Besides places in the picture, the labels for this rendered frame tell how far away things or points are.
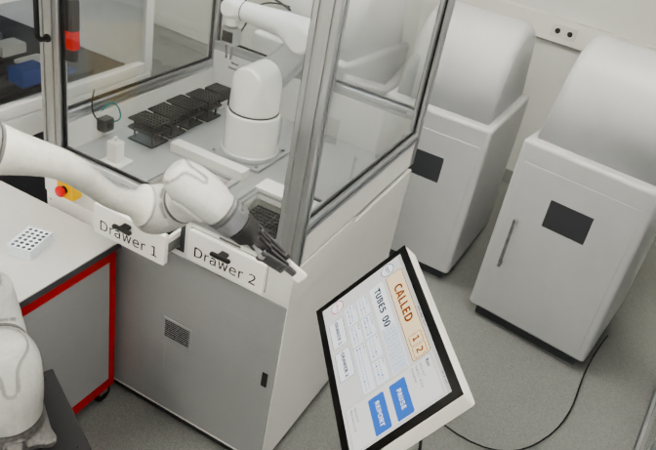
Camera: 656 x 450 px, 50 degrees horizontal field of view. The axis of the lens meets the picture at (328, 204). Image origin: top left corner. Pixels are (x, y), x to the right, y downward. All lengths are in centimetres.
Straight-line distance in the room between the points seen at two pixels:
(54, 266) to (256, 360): 71
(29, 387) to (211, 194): 57
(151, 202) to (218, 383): 104
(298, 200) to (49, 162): 78
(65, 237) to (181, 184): 97
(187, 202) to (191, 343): 101
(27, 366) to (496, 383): 225
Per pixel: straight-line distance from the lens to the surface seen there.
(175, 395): 276
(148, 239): 226
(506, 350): 359
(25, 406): 174
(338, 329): 183
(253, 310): 227
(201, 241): 223
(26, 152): 141
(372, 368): 167
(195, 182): 159
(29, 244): 241
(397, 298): 174
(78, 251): 243
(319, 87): 182
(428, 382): 154
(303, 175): 193
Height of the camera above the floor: 218
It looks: 30 degrees down
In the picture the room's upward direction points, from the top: 11 degrees clockwise
